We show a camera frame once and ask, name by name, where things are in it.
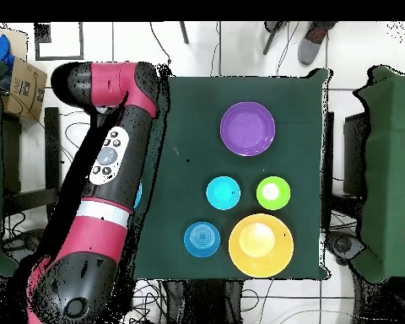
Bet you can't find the large blue bowl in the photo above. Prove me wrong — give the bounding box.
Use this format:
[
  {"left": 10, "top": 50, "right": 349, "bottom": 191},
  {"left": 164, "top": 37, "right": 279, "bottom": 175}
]
[{"left": 133, "top": 181, "right": 143, "bottom": 209}]

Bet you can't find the person's foot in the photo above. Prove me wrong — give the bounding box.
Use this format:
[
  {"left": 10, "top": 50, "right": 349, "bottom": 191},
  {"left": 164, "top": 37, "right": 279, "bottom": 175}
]
[{"left": 296, "top": 21, "right": 338, "bottom": 67}]

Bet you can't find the large orange bowl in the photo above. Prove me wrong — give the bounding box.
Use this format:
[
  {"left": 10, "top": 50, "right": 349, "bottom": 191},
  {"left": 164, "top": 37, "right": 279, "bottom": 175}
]
[{"left": 228, "top": 213, "right": 295, "bottom": 279}]

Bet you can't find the dark green table cloth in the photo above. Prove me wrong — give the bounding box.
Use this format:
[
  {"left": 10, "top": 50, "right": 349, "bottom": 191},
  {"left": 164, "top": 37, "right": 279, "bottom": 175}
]
[{"left": 134, "top": 67, "right": 332, "bottom": 281}]

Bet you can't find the small green ribbed bowl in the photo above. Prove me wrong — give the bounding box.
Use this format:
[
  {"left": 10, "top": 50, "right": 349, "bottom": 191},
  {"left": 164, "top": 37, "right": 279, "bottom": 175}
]
[{"left": 255, "top": 175, "right": 292, "bottom": 211}]

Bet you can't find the plain cardboard box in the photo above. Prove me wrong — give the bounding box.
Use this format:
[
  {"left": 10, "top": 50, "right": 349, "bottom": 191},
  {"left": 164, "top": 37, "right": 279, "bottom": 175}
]
[{"left": 0, "top": 26, "right": 29, "bottom": 62}]

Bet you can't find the blue bag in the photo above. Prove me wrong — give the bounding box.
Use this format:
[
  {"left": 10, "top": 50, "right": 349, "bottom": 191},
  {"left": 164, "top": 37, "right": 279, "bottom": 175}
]
[{"left": 0, "top": 33, "right": 15, "bottom": 70}]

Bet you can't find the black tripod stand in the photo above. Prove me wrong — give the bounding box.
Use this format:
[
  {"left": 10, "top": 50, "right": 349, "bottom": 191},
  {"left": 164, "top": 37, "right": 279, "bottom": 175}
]
[{"left": 262, "top": 20, "right": 289, "bottom": 56}]

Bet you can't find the black pedestal foot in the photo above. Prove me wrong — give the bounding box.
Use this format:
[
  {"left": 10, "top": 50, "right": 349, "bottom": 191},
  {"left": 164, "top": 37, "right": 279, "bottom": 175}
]
[
  {"left": 3, "top": 228, "right": 46, "bottom": 263},
  {"left": 325, "top": 229, "right": 365, "bottom": 266}
]

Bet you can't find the printed cardboard box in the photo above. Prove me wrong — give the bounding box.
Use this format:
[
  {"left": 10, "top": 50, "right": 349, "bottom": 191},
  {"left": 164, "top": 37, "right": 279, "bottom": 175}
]
[{"left": 3, "top": 57, "right": 49, "bottom": 122}]

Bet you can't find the medium blue bowl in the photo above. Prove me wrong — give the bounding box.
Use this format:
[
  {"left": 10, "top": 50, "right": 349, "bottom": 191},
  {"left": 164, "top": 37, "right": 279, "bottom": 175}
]
[{"left": 183, "top": 220, "right": 221, "bottom": 259}]

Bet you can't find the black square floor frame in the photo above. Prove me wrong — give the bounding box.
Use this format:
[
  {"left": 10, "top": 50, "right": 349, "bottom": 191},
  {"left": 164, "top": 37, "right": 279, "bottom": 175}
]
[{"left": 34, "top": 21, "right": 85, "bottom": 62}]

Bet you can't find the wide purple bowl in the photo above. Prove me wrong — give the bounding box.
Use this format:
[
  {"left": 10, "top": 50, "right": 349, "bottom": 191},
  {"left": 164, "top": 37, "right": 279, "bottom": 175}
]
[{"left": 219, "top": 101, "right": 277, "bottom": 157}]

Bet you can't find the black bench frame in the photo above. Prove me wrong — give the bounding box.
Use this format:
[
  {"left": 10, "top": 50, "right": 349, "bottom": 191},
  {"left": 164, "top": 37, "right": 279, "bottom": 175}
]
[{"left": 1, "top": 106, "right": 64, "bottom": 227}]

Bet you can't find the small light blue ribbed bowl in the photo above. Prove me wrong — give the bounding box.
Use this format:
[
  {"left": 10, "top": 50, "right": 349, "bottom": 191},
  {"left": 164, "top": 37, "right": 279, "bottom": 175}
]
[{"left": 205, "top": 175, "right": 241, "bottom": 211}]

